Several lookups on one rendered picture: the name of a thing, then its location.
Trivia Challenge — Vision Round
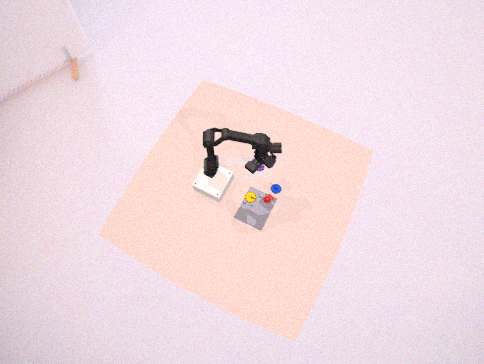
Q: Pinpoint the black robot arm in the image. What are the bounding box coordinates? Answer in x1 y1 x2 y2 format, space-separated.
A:
202 127 282 178

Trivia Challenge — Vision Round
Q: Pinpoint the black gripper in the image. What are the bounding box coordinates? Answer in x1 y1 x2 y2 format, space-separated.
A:
245 151 269 174

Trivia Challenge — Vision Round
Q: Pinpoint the blue gear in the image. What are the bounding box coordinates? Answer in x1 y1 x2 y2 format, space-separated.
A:
271 183 282 194

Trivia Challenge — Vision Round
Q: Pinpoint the yellow gear with black stripe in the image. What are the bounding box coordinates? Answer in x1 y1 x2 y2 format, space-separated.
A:
245 192 256 203

